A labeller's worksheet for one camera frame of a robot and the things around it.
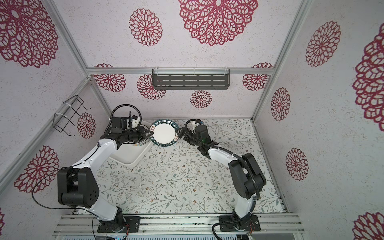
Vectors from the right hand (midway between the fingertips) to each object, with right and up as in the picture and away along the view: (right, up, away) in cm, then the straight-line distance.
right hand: (179, 130), depth 87 cm
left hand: (-15, -2, -2) cm, 16 cm away
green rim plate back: (-9, -1, 0) cm, 9 cm away
